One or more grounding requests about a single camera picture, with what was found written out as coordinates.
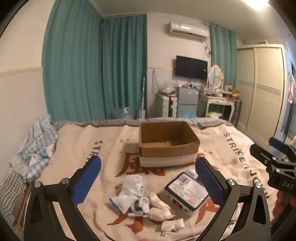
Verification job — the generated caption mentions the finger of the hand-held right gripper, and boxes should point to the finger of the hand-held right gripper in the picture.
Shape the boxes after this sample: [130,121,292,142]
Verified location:
[269,137,296,156]
[249,144,287,168]

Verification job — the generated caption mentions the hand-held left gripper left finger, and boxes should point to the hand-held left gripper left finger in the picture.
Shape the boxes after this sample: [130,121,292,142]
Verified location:
[24,155,102,241]

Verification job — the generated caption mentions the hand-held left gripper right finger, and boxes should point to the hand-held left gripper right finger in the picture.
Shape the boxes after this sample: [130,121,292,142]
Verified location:
[195,156,271,241]

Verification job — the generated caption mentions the blue white tissue packet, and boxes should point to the blue white tissue packet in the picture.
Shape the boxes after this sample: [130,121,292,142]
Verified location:
[164,169,210,217]

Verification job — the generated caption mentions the white sock blue trim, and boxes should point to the white sock blue trim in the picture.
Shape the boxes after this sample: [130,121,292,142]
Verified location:
[109,195,139,213]

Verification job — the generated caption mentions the brown cardboard box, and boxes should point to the brown cardboard box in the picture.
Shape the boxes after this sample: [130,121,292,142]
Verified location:
[138,120,201,168]

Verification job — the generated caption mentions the cream sock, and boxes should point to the cream sock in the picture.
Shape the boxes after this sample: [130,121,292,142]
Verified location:
[148,207,176,220]
[149,192,171,209]

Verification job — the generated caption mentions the small white sock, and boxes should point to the small white sock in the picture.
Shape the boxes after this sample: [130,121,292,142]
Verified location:
[161,218,185,236]

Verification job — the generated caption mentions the white looped cord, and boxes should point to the white looped cord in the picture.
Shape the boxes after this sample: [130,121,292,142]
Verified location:
[128,197,149,217]

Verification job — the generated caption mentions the person's right hand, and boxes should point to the person's right hand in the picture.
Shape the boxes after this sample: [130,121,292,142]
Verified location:
[272,192,288,218]

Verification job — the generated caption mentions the cream printed blanket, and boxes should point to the cream printed blanket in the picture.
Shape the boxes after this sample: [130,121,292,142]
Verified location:
[35,118,281,241]

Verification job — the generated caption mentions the dark suitcase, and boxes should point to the dark suitcase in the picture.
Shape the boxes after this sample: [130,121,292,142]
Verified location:
[232,99,242,123]

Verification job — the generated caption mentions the cream louvred wardrobe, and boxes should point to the cream louvred wardrobe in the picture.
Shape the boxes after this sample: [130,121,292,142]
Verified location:
[236,44,290,145]

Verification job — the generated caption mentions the hanging clothes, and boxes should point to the hanging clothes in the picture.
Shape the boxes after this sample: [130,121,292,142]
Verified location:
[287,72,296,103]

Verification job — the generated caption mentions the blue checked quilt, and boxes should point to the blue checked quilt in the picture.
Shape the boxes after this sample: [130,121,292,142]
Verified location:
[0,115,58,232]

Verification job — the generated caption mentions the grey checked bed sheet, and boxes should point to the grey checked bed sheet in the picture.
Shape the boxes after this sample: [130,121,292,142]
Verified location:
[52,117,234,127]

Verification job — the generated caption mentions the white dressing table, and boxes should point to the white dressing table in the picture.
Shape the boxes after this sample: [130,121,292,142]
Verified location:
[199,89,238,121]

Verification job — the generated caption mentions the clear water jug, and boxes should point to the clear water jug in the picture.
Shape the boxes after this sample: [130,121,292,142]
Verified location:
[113,107,132,120]

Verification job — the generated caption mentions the grey small fridge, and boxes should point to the grey small fridge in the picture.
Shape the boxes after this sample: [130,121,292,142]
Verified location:
[177,86,200,117]

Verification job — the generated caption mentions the white suitcase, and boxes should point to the white suitcase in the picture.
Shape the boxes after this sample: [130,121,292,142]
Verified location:
[159,95,178,117]

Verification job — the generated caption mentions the white oval vanity mirror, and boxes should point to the white oval vanity mirror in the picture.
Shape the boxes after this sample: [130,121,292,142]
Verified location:
[206,64,225,90]

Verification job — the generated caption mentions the white mop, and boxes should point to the white mop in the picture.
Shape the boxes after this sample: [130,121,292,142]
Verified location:
[139,77,147,120]

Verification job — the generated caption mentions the green curtain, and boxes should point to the green curtain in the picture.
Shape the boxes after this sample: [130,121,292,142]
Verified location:
[99,14,148,120]
[42,0,103,122]
[209,23,238,90]

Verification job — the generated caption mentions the clear plastic bag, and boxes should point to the clear plastic bag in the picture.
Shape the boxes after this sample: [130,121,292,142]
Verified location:
[161,81,177,95]

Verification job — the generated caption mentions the ceiling light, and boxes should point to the ceiling light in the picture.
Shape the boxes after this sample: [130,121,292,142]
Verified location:
[243,0,269,10]

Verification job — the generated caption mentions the white air conditioner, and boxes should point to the white air conditioner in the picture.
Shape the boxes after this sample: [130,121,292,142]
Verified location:
[167,21,210,42]

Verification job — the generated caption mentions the black wall television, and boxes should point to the black wall television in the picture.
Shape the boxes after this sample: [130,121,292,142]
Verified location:
[175,55,208,80]

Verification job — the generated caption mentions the black wall cable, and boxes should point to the black wall cable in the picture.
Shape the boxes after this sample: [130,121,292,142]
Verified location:
[151,71,162,95]

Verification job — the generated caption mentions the air conditioner cable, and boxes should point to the air conditioner cable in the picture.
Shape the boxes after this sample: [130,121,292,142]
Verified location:
[203,39,212,58]

